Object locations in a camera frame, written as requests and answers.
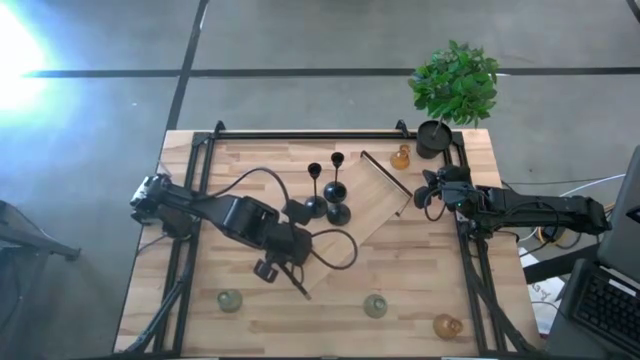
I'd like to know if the white cable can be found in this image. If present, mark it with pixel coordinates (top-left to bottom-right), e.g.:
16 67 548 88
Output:
559 173 627 199

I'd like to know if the artificial green plant black pot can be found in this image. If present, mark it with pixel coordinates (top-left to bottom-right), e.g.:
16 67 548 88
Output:
407 39 501 161

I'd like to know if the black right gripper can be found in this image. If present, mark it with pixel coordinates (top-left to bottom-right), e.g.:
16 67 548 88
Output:
413 164 479 214

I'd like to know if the yellow cable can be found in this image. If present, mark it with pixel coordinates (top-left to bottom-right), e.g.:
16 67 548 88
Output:
532 201 617 246

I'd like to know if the wooden tray with black handles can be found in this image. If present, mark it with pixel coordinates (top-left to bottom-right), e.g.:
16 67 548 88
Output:
256 149 415 301

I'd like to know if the black stand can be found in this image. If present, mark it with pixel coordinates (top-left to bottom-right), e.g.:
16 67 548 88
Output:
0 199 82 360

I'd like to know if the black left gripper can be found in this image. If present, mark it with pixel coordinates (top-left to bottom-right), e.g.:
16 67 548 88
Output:
252 199 316 284

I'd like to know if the amber glass candle holder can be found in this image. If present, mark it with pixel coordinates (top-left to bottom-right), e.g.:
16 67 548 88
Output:
432 313 465 342
389 143 412 172

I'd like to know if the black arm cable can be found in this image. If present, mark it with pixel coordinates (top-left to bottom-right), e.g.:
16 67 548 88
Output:
422 187 449 223
209 167 359 271

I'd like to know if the white paper sheet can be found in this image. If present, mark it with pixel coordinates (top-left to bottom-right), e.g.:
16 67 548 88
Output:
519 247 566 336

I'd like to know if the black computer keyboard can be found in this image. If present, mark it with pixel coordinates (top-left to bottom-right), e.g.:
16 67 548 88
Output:
572 267 640 354

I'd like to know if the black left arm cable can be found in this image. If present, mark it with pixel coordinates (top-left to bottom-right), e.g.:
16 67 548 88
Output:
209 167 359 271

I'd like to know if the grey computer monitor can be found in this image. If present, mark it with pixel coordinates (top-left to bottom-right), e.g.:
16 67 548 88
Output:
597 144 640 284

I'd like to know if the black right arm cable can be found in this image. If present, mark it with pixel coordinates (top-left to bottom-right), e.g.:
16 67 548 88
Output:
422 187 449 223

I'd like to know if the black metal candlestick holder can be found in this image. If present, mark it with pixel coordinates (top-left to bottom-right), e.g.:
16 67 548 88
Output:
323 151 349 205
304 162 330 220
325 199 353 227

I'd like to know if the green glass candle holder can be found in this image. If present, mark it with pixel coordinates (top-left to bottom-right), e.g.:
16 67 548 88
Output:
216 288 245 315
362 293 390 320

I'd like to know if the dark grey desk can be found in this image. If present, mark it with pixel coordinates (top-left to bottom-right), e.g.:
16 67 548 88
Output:
522 242 640 360

